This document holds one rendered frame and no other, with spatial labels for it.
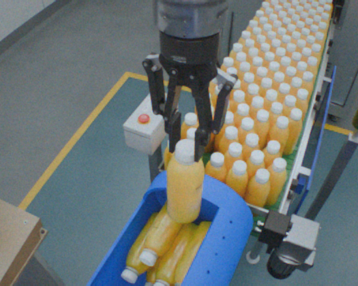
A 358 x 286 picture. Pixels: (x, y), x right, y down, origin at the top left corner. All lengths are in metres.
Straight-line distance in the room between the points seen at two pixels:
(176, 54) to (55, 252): 1.85
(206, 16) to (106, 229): 1.86
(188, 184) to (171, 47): 0.27
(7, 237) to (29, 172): 1.59
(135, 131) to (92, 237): 1.16
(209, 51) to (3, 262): 0.75
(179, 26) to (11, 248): 0.75
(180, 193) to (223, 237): 0.19
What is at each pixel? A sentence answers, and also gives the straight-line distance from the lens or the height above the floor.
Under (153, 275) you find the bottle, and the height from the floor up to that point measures 1.03.
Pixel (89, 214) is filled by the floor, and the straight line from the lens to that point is 2.22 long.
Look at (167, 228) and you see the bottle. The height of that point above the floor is 1.13.
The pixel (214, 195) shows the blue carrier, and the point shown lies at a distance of 0.76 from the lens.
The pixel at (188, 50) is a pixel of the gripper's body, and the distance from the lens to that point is 0.40.
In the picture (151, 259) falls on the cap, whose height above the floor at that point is 1.12.
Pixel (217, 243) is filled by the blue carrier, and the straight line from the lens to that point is 0.74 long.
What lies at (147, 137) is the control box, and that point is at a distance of 1.07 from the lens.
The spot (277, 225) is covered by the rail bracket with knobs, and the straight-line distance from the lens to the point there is 1.02.
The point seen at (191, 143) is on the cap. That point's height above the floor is 1.44.
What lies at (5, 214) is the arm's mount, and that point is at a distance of 1.02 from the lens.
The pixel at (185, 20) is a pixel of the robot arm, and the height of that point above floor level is 1.69.
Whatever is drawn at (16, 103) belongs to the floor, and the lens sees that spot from 3.16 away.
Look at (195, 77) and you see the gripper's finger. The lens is 0.44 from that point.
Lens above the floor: 1.86
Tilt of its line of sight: 47 degrees down
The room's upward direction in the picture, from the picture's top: straight up
